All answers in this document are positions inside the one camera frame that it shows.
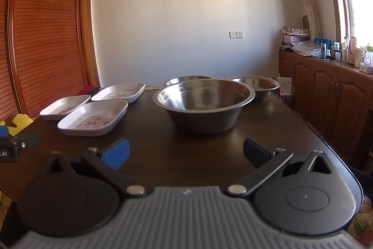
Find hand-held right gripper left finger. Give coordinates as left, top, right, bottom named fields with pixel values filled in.
left=41, top=138, right=148, bottom=197

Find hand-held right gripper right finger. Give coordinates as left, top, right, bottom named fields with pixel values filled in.
left=226, top=137, right=333, bottom=197

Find white floral rectangular plate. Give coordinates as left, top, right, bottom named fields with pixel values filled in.
left=57, top=100, right=129, bottom=137
left=39, top=94, right=91, bottom=120
left=91, top=82, right=145, bottom=104

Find small stainless steel bowl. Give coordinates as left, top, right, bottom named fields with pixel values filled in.
left=229, top=76, right=281, bottom=102

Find large stainless steel bowl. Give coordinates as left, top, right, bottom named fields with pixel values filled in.
left=153, top=78, right=256, bottom=134

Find medium stainless steel bowl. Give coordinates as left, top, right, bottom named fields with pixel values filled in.
left=163, top=75, right=214, bottom=89

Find white paper bag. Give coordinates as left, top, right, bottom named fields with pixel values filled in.
left=275, top=77, right=293, bottom=96

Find wooden cabinet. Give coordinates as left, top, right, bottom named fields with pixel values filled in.
left=278, top=49, right=373, bottom=150

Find wooden louvred wardrobe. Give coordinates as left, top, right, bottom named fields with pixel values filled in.
left=0, top=0, right=101, bottom=121

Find clear plastic bags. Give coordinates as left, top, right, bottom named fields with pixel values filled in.
left=291, top=40, right=321, bottom=57

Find pile of newspapers and boxes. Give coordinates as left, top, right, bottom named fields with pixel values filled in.
left=280, top=26, right=312, bottom=51

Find floral blanket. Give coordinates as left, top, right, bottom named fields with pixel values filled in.
left=348, top=196, right=373, bottom=248

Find blue boxes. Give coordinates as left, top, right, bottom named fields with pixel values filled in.
left=314, top=38, right=333, bottom=48

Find pink container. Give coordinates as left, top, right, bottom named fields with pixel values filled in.
left=348, top=36, right=358, bottom=63

